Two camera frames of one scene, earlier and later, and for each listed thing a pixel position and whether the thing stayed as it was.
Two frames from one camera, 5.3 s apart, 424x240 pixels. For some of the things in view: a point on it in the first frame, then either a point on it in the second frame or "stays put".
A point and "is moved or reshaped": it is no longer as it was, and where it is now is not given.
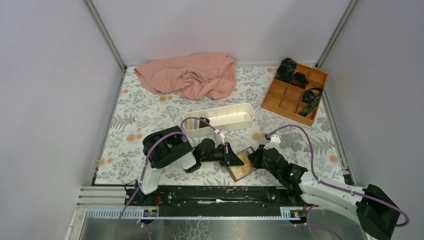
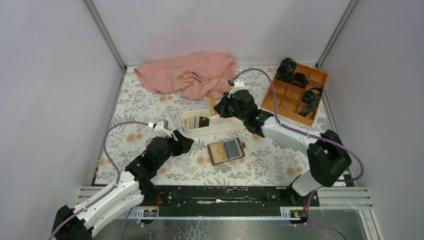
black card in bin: [191, 124] stays put
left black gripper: [227, 154] to [175, 143]
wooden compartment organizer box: [286, 98] stays put
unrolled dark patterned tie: [310, 98] stays put
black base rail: [212, 197] stays put
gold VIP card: [243, 157] to [211, 103]
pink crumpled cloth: [199, 76] stays put
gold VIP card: [238, 171] is moved or reshaped
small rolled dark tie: [299, 79] stays put
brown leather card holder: [238, 172] is moved or reshaped
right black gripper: [260, 156] to [227, 105]
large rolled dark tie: [285, 72] stays put
